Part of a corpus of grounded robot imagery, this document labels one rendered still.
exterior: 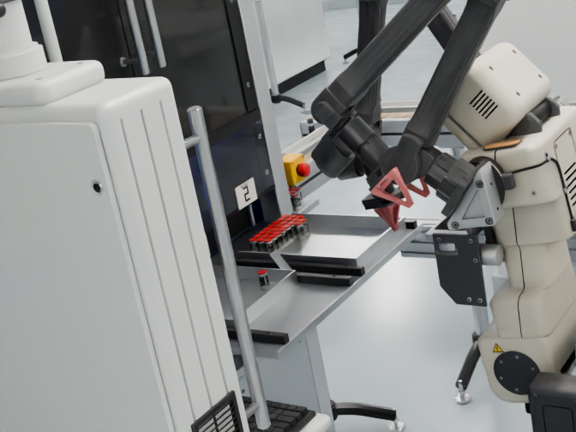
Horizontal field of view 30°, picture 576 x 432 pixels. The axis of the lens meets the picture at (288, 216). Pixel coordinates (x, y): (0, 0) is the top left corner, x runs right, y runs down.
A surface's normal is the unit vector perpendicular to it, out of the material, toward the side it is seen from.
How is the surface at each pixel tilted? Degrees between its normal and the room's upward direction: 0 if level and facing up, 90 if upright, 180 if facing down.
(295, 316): 0
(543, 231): 90
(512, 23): 90
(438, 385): 0
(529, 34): 90
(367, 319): 0
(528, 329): 90
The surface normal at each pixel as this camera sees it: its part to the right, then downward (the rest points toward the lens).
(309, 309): -0.18, -0.93
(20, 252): -0.55, 0.37
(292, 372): 0.83, 0.03
